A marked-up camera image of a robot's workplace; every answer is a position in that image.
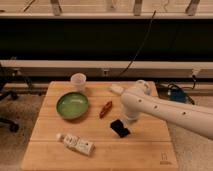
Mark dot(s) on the black eraser block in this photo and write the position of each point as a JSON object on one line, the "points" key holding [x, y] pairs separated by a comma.
{"points": [[119, 128]]}

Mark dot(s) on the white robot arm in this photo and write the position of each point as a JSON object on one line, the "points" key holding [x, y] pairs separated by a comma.
{"points": [[137, 99]]}

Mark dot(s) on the small white object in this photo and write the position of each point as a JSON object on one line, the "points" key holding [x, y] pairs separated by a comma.
{"points": [[116, 89]]}

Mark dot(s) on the clear plastic cup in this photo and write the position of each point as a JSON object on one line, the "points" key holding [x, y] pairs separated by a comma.
{"points": [[78, 80]]}

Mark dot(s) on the green bowl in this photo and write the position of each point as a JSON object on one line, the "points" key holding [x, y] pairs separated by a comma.
{"points": [[72, 105]]}

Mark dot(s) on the white plastic bottle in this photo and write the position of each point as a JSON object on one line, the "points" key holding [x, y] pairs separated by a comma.
{"points": [[76, 143]]}

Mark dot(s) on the blue box on floor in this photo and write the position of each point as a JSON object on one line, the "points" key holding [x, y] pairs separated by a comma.
{"points": [[177, 96]]}

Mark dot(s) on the black office chair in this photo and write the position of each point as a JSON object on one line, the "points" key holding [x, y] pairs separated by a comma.
{"points": [[10, 104]]}

